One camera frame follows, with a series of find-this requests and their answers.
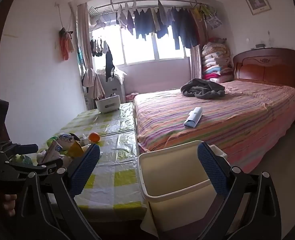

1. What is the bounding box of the striped bed sheet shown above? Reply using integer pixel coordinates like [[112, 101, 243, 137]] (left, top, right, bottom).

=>
[[134, 80, 295, 175]]

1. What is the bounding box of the pink straight curtain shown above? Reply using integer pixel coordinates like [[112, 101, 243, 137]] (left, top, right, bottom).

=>
[[190, 17, 208, 79]]

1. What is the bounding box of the white storage box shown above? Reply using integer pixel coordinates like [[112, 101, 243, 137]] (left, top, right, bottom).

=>
[[95, 94, 121, 114]]

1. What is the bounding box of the row of hanging clothes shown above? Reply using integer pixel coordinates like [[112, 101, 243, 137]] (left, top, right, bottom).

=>
[[116, 0, 223, 50]]

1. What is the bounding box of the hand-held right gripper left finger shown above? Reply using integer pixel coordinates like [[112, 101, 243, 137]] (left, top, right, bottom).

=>
[[16, 144, 100, 240]]

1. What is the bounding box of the printed label drink bottle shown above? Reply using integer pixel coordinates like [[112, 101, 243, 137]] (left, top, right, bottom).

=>
[[41, 140, 63, 164]]

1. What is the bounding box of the cream plastic trash bin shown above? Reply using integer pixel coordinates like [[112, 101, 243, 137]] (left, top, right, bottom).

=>
[[138, 140, 229, 240]]

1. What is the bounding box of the sock drying hanger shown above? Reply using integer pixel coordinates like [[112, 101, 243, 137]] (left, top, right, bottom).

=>
[[90, 38, 109, 57]]

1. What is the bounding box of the yellow snack packet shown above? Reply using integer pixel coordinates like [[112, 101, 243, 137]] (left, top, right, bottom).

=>
[[66, 141, 85, 158]]

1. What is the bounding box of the orange hanging garment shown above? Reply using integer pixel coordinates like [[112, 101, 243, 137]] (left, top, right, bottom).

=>
[[59, 27, 75, 61]]

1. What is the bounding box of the wire drying rack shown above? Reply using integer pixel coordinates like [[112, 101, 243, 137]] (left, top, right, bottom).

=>
[[88, 6, 111, 26]]

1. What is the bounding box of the person's left hand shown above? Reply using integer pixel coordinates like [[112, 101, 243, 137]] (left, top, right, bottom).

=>
[[0, 194, 17, 217]]

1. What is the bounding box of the stack of folded quilts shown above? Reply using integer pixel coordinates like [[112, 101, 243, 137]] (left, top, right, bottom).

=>
[[201, 38, 234, 83]]

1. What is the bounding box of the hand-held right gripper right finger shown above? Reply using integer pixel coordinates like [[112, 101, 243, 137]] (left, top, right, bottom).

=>
[[197, 142, 281, 240]]

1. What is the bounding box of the checkered plastic tablecloth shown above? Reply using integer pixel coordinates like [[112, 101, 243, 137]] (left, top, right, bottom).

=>
[[25, 102, 148, 220]]

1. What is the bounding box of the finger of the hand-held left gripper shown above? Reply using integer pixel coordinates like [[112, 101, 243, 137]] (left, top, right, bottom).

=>
[[0, 142, 39, 155], [5, 158, 63, 180]]

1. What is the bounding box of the blue white folded pouch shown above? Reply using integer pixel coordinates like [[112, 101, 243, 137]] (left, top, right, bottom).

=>
[[183, 107, 203, 128]]

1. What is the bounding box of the wooden bed headboard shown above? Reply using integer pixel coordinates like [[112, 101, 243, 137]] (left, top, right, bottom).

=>
[[232, 47, 295, 90]]

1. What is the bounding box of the pink tied curtain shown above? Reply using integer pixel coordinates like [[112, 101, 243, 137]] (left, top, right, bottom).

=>
[[77, 2, 105, 100]]

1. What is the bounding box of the white black plush toy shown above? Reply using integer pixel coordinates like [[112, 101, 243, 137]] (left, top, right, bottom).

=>
[[55, 133, 82, 147]]

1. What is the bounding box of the black hanging garment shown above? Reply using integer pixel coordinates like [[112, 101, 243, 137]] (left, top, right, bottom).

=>
[[105, 44, 115, 82]]

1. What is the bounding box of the grey blanket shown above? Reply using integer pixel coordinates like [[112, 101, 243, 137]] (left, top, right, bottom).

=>
[[180, 78, 225, 99]]

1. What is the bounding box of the white air cooler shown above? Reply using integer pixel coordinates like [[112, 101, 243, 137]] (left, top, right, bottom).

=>
[[98, 69, 126, 103]]

